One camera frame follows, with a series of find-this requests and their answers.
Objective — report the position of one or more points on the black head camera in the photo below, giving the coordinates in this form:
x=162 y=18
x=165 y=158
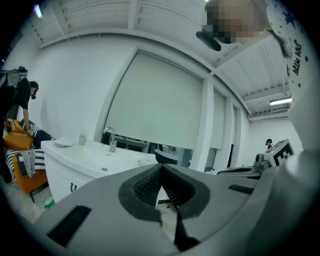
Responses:
x=208 y=40

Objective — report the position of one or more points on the orange sofa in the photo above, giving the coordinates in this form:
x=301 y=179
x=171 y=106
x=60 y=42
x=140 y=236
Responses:
x=32 y=180

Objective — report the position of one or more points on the wide pale roller blind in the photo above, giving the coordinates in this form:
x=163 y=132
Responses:
x=155 y=100

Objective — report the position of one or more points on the white sink vanity cabinet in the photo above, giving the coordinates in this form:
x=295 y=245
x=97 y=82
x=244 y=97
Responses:
x=82 y=160

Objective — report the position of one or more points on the chrome faucet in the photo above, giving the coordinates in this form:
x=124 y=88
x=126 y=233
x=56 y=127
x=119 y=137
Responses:
x=112 y=143

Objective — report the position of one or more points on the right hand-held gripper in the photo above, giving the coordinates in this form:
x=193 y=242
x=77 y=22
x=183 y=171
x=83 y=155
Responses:
x=280 y=153

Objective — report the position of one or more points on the ceiling tube light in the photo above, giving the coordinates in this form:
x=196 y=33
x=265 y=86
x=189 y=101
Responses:
x=280 y=101
x=38 y=11

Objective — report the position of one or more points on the narrow pale roller blind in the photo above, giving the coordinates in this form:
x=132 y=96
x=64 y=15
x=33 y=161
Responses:
x=234 y=125

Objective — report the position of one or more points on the person's white dotted shirt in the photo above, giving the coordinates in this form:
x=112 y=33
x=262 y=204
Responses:
x=305 y=75

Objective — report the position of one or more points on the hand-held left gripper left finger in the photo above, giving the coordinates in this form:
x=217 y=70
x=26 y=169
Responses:
x=100 y=212

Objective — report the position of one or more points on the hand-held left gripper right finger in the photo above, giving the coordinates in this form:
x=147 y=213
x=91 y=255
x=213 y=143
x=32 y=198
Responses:
x=215 y=200

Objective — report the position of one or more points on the black bathtub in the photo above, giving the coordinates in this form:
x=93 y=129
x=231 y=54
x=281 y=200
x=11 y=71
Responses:
x=166 y=156

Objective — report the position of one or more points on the white plate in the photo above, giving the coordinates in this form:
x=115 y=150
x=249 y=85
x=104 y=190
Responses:
x=63 y=142

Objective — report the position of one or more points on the grey backpack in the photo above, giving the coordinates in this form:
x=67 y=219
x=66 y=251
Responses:
x=12 y=76

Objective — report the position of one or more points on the medium pale roller blind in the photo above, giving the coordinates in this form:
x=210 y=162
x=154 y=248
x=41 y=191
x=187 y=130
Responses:
x=217 y=120

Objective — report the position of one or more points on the orange cushion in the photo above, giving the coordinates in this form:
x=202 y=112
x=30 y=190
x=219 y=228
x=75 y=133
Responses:
x=18 y=141

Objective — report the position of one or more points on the person's head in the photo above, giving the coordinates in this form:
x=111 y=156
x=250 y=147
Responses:
x=235 y=20

